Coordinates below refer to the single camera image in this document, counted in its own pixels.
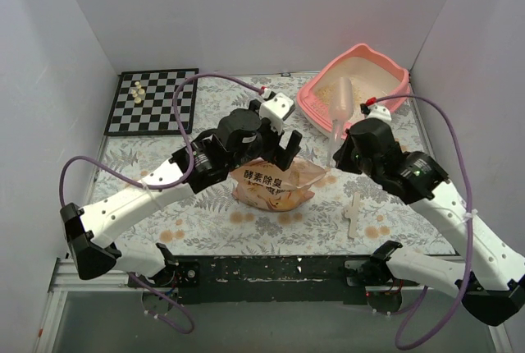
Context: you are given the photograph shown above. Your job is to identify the clear plastic scoop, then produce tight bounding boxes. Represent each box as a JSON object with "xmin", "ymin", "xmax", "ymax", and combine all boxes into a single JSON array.
[{"xmin": 326, "ymin": 76, "xmax": 354, "ymax": 167}]

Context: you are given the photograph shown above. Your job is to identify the pink litter bag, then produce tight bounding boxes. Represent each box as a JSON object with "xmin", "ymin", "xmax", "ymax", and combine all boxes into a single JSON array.
[{"xmin": 230, "ymin": 158, "xmax": 326, "ymax": 212}]

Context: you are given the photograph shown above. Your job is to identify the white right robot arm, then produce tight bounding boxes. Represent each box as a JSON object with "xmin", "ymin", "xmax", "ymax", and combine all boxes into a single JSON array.
[{"xmin": 334, "ymin": 118, "xmax": 524, "ymax": 326}]

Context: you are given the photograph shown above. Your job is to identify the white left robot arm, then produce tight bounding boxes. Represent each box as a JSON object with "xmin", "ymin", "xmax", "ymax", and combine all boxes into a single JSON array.
[{"xmin": 60, "ymin": 103, "xmax": 302, "ymax": 287}]

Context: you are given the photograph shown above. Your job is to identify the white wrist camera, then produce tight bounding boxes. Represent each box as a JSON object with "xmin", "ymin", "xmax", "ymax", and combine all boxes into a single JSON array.
[
  {"xmin": 249, "ymin": 88, "xmax": 295, "ymax": 135},
  {"xmin": 360, "ymin": 98, "xmax": 392, "ymax": 124}
]

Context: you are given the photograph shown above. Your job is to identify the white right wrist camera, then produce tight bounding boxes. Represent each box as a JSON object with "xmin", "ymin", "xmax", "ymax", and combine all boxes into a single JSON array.
[{"xmin": 360, "ymin": 98, "xmax": 392, "ymax": 124}]

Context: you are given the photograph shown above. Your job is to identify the beige bag clip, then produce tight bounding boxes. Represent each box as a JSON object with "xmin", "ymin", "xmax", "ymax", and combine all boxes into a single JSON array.
[{"xmin": 343, "ymin": 192, "xmax": 361, "ymax": 239}]

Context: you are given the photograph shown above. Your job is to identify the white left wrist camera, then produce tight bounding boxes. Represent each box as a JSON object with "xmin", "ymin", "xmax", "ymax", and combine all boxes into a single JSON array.
[{"xmin": 249, "ymin": 88, "xmax": 295, "ymax": 135}]

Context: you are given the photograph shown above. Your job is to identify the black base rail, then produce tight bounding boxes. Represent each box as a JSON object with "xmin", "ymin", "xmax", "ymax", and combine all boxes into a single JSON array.
[{"xmin": 153, "ymin": 255, "xmax": 370, "ymax": 305}]

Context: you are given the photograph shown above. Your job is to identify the black white chessboard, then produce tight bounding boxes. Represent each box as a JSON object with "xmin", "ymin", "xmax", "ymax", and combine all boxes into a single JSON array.
[{"xmin": 104, "ymin": 68, "xmax": 199, "ymax": 136}]

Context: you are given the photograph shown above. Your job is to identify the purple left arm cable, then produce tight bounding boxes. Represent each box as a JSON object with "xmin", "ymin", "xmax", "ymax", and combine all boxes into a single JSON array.
[{"xmin": 59, "ymin": 72, "xmax": 267, "ymax": 334}]

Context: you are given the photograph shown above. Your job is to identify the pink litter box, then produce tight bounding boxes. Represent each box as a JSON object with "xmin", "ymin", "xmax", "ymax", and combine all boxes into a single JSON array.
[{"xmin": 296, "ymin": 44, "xmax": 411, "ymax": 136}]

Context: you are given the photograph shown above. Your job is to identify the floral table mat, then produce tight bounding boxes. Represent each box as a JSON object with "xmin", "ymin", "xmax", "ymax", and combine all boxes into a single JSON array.
[{"xmin": 101, "ymin": 73, "xmax": 454, "ymax": 255}]

